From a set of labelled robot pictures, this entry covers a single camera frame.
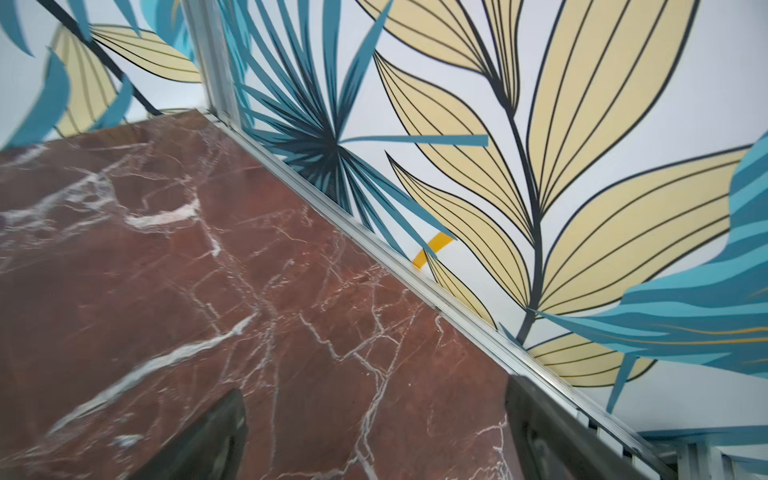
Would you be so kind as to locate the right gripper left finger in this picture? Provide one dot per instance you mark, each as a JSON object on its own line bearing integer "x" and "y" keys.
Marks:
{"x": 209, "y": 448}

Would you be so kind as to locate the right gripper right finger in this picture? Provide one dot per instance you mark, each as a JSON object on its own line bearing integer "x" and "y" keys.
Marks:
{"x": 552, "y": 444}

